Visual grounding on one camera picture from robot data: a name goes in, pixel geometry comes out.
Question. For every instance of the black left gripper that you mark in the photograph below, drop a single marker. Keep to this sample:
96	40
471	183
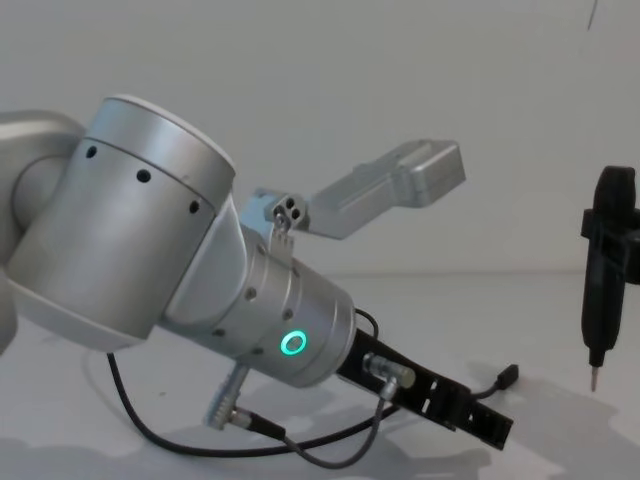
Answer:
372	382

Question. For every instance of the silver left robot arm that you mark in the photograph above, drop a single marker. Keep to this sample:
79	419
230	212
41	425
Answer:
125	240

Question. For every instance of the black electric screwdriver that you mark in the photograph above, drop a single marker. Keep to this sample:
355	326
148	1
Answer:
607	260

